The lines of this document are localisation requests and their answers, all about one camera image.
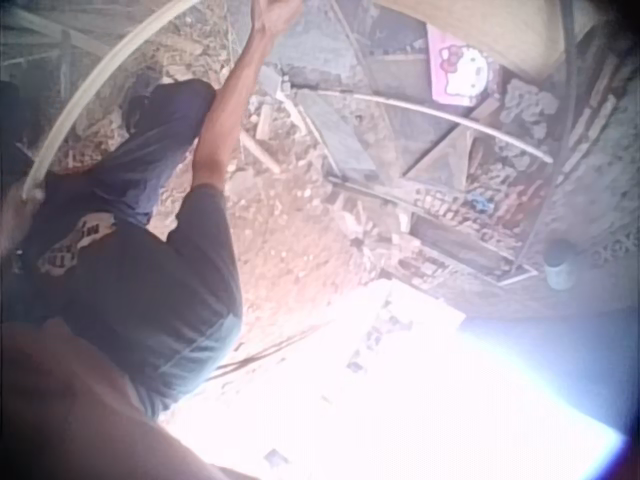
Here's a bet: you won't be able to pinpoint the tan wooden board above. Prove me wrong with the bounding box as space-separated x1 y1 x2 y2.
373 0 569 87

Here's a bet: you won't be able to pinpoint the white curved plastic pipe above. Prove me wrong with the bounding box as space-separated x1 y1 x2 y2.
21 0 201 202

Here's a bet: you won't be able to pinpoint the person's right hand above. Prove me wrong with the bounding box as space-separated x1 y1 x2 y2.
251 0 305 38

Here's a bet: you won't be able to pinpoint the white concrete slab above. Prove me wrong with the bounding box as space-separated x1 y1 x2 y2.
159 279 626 480

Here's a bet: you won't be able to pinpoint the white plastic container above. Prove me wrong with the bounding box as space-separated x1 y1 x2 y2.
543 238 578 291

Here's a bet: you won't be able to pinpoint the person's left hand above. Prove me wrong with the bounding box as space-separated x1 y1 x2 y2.
0 183 49 261

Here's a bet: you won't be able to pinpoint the black cables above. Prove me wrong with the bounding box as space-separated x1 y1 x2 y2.
213 323 314 380

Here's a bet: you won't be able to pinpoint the person's legs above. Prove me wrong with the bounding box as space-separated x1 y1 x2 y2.
89 78 219 229

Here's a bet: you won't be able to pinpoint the short wooden stick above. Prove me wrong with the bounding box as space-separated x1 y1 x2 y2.
238 130 282 175
255 101 275 142

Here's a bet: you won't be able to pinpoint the pink cat picture board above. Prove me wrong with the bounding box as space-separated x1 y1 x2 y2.
426 23 495 107

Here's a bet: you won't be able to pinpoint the thin long white pipe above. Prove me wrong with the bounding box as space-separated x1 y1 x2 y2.
308 87 555 164

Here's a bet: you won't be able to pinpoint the grey stone slab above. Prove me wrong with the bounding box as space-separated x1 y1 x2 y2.
293 89 377 182

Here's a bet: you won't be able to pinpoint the pile of red bricks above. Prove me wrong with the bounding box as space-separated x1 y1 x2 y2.
412 187 504 229

